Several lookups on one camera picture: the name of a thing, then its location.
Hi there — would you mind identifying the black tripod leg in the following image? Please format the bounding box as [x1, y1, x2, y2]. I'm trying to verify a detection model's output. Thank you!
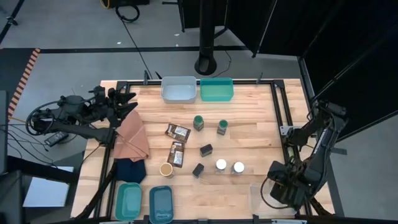
[0, 0, 25, 43]

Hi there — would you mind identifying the black floor cable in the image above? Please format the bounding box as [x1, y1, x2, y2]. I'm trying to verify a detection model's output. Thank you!
[114, 0, 154, 80]

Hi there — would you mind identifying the brown spice packet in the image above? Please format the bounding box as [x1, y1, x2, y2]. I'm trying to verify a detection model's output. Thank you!
[164, 123, 192, 144]
[167, 141, 185, 169]

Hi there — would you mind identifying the teal tray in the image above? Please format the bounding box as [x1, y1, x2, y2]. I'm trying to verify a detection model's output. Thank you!
[114, 182, 143, 222]

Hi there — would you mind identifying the teal plastic bin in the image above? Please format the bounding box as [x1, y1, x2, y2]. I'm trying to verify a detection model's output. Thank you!
[200, 77, 234, 103]

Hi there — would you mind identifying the black curtain partition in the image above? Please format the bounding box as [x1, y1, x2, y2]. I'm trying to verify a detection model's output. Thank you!
[177, 0, 398, 141]

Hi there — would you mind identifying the white plastic bin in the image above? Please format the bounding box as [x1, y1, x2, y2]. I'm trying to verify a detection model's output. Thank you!
[160, 76, 198, 105]

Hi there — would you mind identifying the clear plastic container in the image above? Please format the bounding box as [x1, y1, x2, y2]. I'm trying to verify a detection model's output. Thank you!
[249, 182, 295, 217]

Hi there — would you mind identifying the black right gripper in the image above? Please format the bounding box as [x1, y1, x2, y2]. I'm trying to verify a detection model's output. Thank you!
[267, 160, 310, 210]

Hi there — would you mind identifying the green-lid oregano jar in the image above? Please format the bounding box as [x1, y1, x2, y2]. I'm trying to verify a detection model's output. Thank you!
[216, 119, 229, 136]
[193, 114, 205, 132]

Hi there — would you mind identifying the dark green spice tin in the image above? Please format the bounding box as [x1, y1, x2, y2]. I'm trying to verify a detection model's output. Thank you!
[199, 143, 214, 158]
[192, 162, 205, 179]

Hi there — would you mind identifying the black pole stand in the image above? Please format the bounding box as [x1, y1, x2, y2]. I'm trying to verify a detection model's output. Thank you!
[194, 0, 218, 76]

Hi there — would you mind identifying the white-lid seasoning jar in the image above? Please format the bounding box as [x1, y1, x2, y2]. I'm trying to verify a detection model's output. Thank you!
[230, 161, 246, 175]
[215, 159, 228, 174]

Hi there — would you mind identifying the black aluminium table frame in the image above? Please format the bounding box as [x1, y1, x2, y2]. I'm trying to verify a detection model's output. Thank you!
[74, 79, 312, 224]

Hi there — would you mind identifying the pink cloth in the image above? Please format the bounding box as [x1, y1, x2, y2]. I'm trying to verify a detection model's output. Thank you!
[113, 109, 150, 162]

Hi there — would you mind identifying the blue tray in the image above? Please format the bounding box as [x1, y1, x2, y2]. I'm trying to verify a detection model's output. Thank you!
[149, 185, 174, 224]

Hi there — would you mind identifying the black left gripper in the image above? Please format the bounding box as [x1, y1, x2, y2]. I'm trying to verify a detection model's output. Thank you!
[92, 85, 139, 127]

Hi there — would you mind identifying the black power adapter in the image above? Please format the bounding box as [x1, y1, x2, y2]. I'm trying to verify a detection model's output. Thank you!
[44, 131, 70, 147]

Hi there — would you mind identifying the tan cup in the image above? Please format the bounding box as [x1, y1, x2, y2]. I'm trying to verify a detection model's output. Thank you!
[159, 162, 175, 179]

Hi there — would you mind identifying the navy blue cloth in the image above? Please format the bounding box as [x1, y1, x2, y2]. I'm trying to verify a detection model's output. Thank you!
[116, 157, 147, 184]

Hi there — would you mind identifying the white sheet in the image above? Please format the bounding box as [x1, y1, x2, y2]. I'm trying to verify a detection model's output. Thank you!
[23, 166, 75, 208]

